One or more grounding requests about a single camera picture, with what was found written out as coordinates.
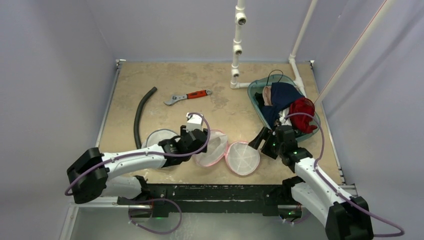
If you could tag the red handled tool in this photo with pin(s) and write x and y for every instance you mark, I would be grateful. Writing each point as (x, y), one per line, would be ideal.
(192, 95)

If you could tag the navy blue bra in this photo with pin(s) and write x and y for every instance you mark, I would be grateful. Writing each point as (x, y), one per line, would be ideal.
(282, 95)

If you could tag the pink-trimmed white mesh laundry bag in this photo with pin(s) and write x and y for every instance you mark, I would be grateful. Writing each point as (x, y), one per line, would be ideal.
(240, 158)

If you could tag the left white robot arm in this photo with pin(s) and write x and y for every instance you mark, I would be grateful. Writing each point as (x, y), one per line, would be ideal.
(91, 175)

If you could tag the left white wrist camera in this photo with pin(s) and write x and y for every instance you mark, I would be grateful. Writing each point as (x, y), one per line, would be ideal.
(194, 122)

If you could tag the white PVC pipe frame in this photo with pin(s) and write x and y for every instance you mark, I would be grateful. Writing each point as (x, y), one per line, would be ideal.
(271, 35)

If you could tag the red garment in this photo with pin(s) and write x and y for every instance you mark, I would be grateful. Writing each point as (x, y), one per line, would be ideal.
(301, 112)

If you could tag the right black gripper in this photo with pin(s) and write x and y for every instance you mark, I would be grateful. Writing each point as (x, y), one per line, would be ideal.
(267, 142)

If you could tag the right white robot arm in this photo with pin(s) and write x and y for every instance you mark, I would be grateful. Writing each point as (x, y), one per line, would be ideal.
(343, 216)

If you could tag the blue-trimmed white mesh laundry bag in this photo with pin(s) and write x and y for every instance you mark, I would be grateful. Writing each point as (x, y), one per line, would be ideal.
(158, 135)

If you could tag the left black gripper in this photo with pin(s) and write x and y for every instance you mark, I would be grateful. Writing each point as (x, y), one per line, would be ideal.
(183, 132)

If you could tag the pink bra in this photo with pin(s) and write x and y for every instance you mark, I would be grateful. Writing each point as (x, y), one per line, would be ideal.
(266, 94)

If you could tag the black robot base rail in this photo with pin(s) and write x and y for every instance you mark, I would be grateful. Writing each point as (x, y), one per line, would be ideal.
(269, 200)

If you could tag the white bra with black straps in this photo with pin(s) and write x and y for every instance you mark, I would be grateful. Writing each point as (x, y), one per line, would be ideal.
(283, 119)

